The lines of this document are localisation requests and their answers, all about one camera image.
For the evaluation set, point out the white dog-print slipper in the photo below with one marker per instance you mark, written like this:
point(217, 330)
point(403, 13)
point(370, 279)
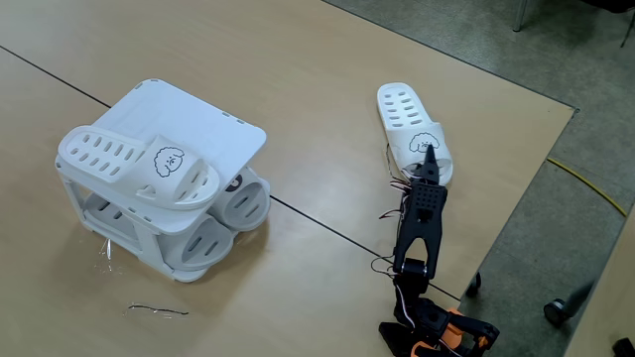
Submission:
point(124, 163)
point(402, 109)

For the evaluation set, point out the grey bear slipper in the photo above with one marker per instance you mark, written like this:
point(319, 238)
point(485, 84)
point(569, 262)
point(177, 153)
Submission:
point(248, 203)
point(206, 245)

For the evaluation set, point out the white two-tier shoe rack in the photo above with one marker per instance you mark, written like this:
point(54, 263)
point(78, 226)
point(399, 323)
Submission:
point(198, 119)

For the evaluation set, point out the black table caster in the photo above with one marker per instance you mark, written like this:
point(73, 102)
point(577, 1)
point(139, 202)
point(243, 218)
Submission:
point(473, 286)

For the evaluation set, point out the metal chair leg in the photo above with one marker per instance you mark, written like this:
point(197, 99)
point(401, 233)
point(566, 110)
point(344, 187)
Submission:
point(519, 17)
point(629, 30)

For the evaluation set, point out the black chair caster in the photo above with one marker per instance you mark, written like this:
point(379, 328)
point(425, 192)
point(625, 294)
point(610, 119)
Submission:
point(554, 311)

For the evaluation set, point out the black floor object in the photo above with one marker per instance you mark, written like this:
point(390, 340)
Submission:
point(625, 348)

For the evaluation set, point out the long clear tape strip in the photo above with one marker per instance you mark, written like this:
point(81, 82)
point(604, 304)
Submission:
point(159, 311)

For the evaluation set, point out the crumpled clear tape piece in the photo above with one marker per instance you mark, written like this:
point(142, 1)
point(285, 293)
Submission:
point(106, 248)

